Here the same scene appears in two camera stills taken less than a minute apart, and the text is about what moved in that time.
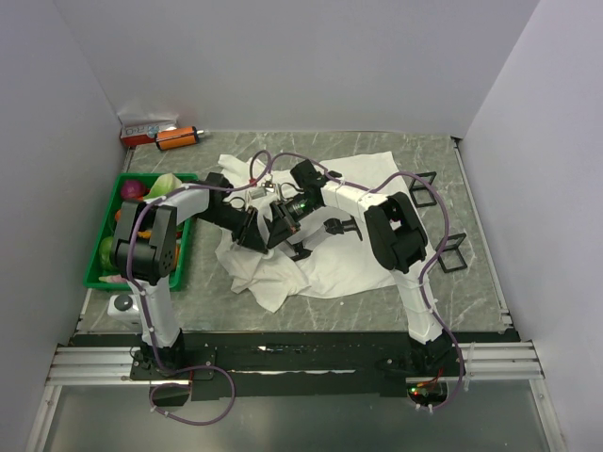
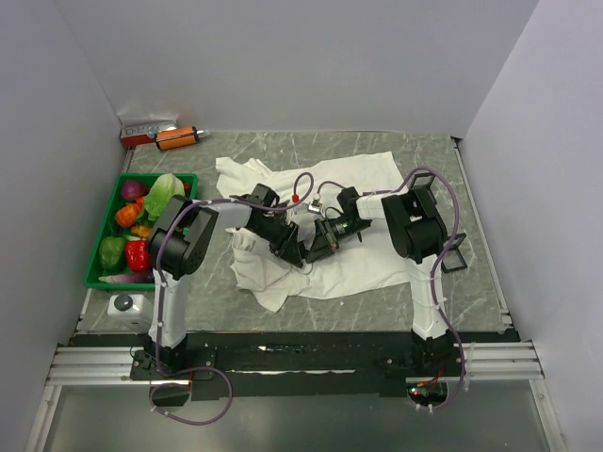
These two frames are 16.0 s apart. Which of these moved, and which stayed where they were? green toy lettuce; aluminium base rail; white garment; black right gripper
Moved: black right gripper
Stayed: aluminium base rail; white garment; green toy lettuce
